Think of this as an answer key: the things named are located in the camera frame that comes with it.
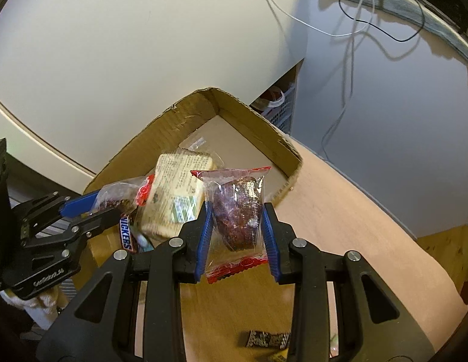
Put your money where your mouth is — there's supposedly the person's left hand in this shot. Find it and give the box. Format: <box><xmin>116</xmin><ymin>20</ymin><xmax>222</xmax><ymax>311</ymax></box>
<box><xmin>0</xmin><ymin>284</ymin><xmax>71</xmax><ymax>329</ymax></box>

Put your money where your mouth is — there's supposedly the thick white cable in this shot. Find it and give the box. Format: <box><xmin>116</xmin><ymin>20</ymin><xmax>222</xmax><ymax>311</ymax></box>
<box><xmin>321</xmin><ymin>0</ymin><xmax>376</xmax><ymax>159</ymax></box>

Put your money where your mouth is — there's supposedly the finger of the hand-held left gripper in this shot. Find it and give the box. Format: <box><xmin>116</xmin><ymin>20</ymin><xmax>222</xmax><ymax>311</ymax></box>
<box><xmin>4</xmin><ymin>208</ymin><xmax>123</xmax><ymax>300</ymax></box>
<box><xmin>13</xmin><ymin>192</ymin><xmax>101</xmax><ymax>234</ymax></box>

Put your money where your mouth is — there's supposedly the thin white cable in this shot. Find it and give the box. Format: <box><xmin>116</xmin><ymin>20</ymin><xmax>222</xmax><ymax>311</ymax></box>
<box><xmin>255</xmin><ymin>0</ymin><xmax>378</xmax><ymax>38</ymax></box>

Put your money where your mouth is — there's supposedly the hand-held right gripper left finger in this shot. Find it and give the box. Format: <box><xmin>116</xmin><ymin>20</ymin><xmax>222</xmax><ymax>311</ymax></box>
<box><xmin>36</xmin><ymin>202</ymin><xmax>216</xmax><ymax>362</ymax></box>

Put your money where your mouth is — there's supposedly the white plastic basket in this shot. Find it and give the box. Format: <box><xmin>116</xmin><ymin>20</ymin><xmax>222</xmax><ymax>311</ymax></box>
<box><xmin>262</xmin><ymin>83</ymin><xmax>297</xmax><ymax>134</ymax></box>

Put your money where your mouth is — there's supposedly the black cable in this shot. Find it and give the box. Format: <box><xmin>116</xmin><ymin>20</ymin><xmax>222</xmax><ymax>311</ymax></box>
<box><xmin>339</xmin><ymin>0</ymin><xmax>427</xmax><ymax>43</ymax></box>

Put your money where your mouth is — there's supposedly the brown chocolate bar white label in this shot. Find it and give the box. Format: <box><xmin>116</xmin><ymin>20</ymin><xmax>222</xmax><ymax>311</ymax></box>
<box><xmin>119</xmin><ymin>213</ymin><xmax>140</xmax><ymax>253</ymax></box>

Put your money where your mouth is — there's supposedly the cardboard box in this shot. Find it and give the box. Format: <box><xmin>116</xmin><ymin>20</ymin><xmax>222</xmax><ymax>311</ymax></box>
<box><xmin>82</xmin><ymin>87</ymin><xmax>304</xmax><ymax>272</ymax></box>

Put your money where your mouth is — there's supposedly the sandwich bread pack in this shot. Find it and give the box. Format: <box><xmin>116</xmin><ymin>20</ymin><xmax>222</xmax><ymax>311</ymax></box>
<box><xmin>138</xmin><ymin>150</ymin><xmax>223</xmax><ymax>241</ymax></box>

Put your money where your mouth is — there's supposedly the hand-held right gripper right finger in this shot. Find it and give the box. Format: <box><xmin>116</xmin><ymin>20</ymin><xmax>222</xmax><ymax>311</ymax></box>
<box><xmin>261</xmin><ymin>202</ymin><xmax>434</xmax><ymax>362</ymax></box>

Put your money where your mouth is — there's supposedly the white cabinet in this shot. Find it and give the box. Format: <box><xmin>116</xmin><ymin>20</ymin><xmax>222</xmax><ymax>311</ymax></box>
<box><xmin>0</xmin><ymin>0</ymin><xmax>308</xmax><ymax>182</ymax></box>

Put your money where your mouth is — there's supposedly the brown chocolate bar blue label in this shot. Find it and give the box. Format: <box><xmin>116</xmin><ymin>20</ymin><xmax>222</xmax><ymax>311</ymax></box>
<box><xmin>245</xmin><ymin>330</ymin><xmax>292</xmax><ymax>349</ymax></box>

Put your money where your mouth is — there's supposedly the wooden board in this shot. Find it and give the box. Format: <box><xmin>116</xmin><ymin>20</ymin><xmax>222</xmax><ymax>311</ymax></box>
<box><xmin>417</xmin><ymin>225</ymin><xmax>468</xmax><ymax>295</ymax></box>

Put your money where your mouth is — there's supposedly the red and white container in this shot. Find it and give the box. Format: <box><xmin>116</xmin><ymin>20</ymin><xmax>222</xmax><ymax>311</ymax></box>
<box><xmin>251</xmin><ymin>87</ymin><xmax>285</xmax><ymax>112</ymax></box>

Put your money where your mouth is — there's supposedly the clear packet of dark snack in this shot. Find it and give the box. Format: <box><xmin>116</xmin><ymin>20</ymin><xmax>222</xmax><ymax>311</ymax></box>
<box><xmin>191</xmin><ymin>166</ymin><xmax>272</xmax><ymax>284</ymax></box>
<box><xmin>93</xmin><ymin>175</ymin><xmax>155</xmax><ymax>215</ymax></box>

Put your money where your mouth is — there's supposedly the pale blue candy packet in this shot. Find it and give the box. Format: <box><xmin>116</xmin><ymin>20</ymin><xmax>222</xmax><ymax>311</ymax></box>
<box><xmin>132</xmin><ymin>228</ymin><xmax>155</xmax><ymax>252</ymax></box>

